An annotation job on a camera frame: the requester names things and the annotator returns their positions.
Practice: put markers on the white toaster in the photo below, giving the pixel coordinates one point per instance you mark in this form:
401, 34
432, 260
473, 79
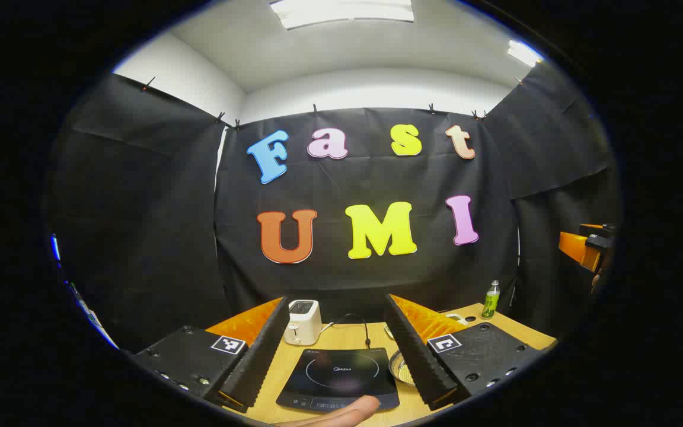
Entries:
302, 323

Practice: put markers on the black induction cooktop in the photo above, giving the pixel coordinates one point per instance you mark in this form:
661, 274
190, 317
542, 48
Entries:
341, 373

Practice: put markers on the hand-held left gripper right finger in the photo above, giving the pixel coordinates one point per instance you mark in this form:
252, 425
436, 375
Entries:
415, 356

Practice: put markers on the green drink bottle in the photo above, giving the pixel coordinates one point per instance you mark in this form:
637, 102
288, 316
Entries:
490, 302

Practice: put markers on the large ceiling light panel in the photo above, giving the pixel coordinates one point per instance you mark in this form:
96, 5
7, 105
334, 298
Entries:
341, 12

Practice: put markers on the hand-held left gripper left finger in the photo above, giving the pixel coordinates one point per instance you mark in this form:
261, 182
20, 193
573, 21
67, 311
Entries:
261, 356

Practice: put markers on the black backdrop cloth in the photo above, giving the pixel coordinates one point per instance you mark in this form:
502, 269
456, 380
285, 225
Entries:
140, 207

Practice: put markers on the white divided bean dish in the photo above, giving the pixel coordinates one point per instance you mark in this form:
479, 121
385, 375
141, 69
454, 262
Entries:
458, 318

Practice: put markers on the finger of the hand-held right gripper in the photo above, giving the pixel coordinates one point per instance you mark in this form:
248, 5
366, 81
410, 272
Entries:
575, 248
593, 227

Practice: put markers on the small ceiling light panel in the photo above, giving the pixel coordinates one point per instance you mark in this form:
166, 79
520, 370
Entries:
524, 53

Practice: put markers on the stainless steel pot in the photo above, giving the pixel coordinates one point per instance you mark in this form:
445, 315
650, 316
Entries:
399, 369

